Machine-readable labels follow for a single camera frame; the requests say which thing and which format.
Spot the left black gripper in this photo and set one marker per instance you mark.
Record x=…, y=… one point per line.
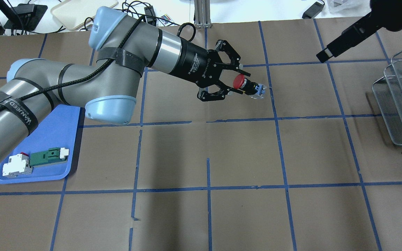
x=191, y=63

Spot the beige plastic tray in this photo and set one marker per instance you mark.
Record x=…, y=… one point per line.
x=70, y=9

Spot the black power adapter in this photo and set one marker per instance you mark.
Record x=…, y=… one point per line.
x=314, y=9

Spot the black camera stand base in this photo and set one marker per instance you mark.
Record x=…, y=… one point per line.
x=25, y=16

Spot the white circuit breaker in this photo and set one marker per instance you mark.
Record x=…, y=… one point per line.
x=18, y=164

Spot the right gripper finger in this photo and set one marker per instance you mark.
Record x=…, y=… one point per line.
x=349, y=38

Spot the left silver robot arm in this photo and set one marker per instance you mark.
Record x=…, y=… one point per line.
x=107, y=91

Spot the green terminal block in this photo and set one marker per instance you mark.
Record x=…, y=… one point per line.
x=51, y=156

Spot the aluminium frame post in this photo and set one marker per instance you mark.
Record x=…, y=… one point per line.
x=202, y=14

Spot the red emergency stop button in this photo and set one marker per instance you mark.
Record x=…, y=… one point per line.
x=250, y=88

